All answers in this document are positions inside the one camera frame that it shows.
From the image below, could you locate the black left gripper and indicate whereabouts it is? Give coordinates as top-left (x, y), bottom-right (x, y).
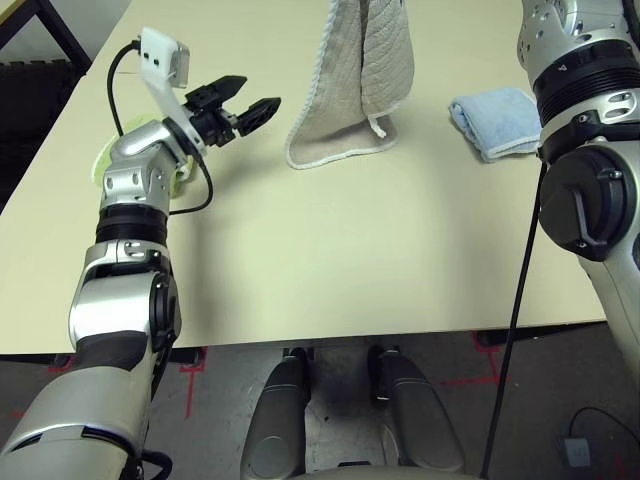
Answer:
top-left (183, 74), bottom-right (282, 149)

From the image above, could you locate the beige towel with white trim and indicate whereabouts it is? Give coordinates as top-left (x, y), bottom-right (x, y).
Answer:
top-left (284, 0), bottom-right (417, 171)

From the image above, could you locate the green folded towel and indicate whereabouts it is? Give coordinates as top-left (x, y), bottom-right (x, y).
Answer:
top-left (89, 113), bottom-right (194, 196)

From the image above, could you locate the light blue folded towel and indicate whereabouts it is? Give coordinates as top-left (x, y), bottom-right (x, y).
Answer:
top-left (448, 87), bottom-right (544, 164)

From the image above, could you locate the black foam floor mat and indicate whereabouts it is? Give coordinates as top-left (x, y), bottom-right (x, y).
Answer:
top-left (0, 59), bottom-right (86, 211)

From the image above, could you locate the black table foot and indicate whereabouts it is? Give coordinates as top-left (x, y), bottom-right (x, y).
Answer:
top-left (172, 344), bottom-right (206, 369)
top-left (474, 327), bottom-right (609, 349)

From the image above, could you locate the grey robot left leg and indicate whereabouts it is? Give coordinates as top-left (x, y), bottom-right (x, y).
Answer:
top-left (239, 347), bottom-right (309, 479)

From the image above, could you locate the grey robot leg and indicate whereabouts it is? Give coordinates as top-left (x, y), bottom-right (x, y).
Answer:
top-left (367, 344), bottom-right (464, 474)
top-left (239, 347), bottom-right (309, 479)

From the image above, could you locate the grey robot right leg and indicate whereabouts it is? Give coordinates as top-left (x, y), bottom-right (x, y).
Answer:
top-left (367, 344), bottom-right (464, 474)

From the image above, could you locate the small grey floor adapter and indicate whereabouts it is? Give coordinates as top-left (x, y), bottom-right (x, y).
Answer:
top-left (557, 435), bottom-right (592, 469)

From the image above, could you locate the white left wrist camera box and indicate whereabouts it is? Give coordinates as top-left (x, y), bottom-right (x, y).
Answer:
top-left (137, 27), bottom-right (209, 156)

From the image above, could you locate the black left wrist camera cable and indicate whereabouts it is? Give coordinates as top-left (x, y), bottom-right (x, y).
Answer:
top-left (107, 39), bottom-right (215, 216)

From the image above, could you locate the black metal table frame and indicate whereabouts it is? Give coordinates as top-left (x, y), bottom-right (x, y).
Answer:
top-left (0, 0), bottom-right (94, 76)

